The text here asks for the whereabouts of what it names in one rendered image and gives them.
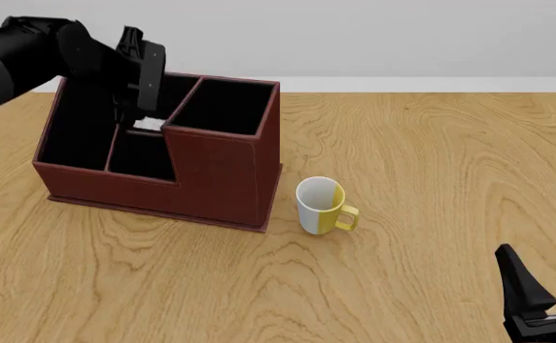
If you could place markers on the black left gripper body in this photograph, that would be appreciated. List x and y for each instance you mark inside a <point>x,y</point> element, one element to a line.
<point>152,71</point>

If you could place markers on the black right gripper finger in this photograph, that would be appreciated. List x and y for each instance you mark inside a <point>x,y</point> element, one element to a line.
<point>521,286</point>

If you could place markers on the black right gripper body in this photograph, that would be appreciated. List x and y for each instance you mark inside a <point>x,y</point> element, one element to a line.
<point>544,328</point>

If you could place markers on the book with white pages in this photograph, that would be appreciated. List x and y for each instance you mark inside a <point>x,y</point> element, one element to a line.
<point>148,123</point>

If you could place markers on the black and grey left robot arm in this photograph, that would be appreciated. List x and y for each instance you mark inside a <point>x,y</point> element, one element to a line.
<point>25,53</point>

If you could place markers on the red-brown desk caddy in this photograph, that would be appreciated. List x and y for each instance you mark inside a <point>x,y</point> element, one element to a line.
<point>211,168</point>

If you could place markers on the white and yellow mug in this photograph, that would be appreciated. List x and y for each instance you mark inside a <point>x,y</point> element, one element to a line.
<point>312,214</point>

